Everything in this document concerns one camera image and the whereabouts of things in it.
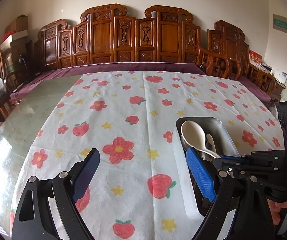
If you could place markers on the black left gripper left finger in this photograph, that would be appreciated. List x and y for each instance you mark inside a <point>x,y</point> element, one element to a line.
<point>33,218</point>

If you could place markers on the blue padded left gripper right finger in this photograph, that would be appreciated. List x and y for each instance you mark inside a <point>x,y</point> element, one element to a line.
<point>231,158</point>

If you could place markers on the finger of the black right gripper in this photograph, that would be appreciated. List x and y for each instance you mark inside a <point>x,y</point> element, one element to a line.
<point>252,219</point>

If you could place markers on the white ceramic spoon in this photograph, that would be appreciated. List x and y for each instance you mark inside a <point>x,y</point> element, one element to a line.
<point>210,143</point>
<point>194,136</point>

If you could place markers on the wooden side table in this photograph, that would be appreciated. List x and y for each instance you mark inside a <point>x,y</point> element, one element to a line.
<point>266,82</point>

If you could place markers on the white box on table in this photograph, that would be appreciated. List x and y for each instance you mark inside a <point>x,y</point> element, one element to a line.
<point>280,76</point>

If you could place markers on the carved wooden armchair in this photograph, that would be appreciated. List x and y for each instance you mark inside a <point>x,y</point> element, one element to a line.
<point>228,40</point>

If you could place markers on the strawberry flower tablecloth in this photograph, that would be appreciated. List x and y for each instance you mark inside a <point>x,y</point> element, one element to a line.
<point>130,118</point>

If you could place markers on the red card sign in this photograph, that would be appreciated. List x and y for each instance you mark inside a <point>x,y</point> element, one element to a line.
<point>255,58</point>

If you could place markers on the carved wooden sofa bench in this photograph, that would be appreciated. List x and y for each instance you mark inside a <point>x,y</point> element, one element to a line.
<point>107,34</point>

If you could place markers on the cardboard boxes stack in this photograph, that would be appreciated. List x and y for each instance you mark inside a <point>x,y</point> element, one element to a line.
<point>13,45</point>

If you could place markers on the green wall sign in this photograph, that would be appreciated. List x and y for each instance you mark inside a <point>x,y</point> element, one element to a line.
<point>280,23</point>

